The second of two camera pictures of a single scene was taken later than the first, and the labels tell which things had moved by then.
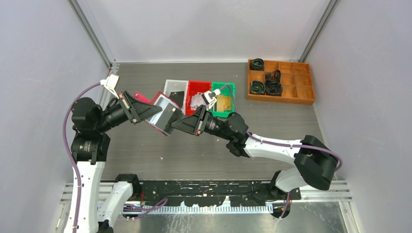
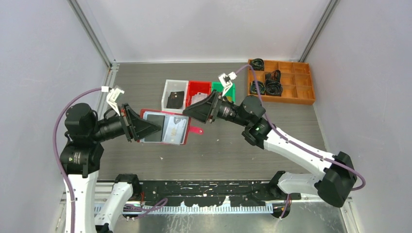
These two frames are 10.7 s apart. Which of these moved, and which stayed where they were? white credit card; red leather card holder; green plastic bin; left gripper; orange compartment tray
Moved: red leather card holder; left gripper
Stayed: orange compartment tray; white credit card; green plastic bin
